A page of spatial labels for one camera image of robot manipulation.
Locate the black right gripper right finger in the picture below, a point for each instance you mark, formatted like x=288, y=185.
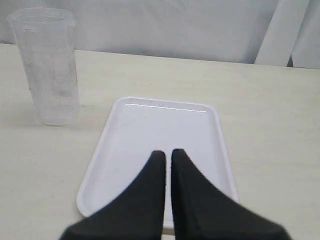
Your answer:
x=202, y=212

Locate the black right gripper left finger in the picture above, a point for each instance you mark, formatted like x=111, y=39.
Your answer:
x=136, y=214

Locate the clear tall plastic container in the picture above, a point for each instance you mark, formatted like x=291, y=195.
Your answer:
x=45, y=40

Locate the white plastic tray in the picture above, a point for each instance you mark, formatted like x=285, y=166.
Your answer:
x=137, y=126

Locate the white backdrop curtain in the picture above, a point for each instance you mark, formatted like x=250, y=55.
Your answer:
x=265, y=32

